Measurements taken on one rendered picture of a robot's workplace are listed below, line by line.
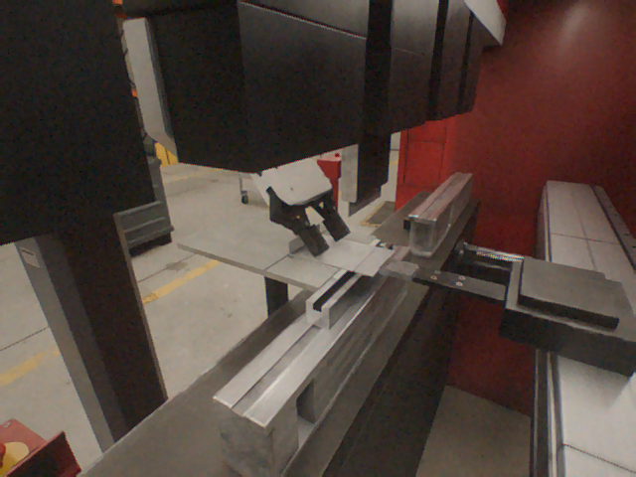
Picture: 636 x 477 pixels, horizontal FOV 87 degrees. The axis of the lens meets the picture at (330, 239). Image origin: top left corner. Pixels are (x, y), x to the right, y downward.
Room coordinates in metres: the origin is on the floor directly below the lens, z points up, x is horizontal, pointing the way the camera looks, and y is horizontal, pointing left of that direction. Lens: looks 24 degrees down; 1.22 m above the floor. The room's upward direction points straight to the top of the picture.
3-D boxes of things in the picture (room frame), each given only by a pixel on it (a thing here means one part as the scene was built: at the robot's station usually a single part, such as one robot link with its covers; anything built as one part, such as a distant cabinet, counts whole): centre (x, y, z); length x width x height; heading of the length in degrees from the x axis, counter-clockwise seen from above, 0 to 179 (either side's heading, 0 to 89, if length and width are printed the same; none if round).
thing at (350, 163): (0.42, -0.05, 1.13); 0.10 x 0.02 x 0.10; 150
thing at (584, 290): (0.34, -0.18, 1.01); 0.26 x 0.12 x 0.05; 60
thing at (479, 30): (0.79, -0.26, 1.26); 0.15 x 0.09 x 0.17; 150
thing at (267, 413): (0.37, -0.02, 0.92); 0.39 x 0.06 x 0.10; 150
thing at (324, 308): (0.40, -0.04, 0.99); 0.20 x 0.03 x 0.03; 150
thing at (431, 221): (0.89, -0.32, 0.92); 0.50 x 0.06 x 0.10; 150
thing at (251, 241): (0.49, 0.08, 1.00); 0.26 x 0.18 x 0.01; 60
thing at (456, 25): (0.61, -0.16, 1.26); 0.15 x 0.09 x 0.17; 150
